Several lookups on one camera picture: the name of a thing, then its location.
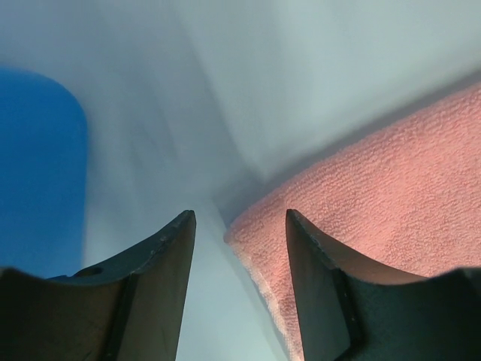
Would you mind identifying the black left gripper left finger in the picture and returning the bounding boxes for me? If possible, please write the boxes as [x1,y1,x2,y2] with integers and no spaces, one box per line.
[1,211,196,360]

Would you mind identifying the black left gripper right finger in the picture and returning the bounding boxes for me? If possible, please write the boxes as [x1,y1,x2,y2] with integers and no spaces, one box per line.
[286,209,480,360]

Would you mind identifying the pink towel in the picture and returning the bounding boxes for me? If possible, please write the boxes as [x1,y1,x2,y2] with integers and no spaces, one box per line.
[225,85,480,360]

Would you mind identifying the blue plastic bin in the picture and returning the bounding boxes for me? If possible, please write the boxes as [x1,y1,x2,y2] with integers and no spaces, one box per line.
[1,67,87,278]

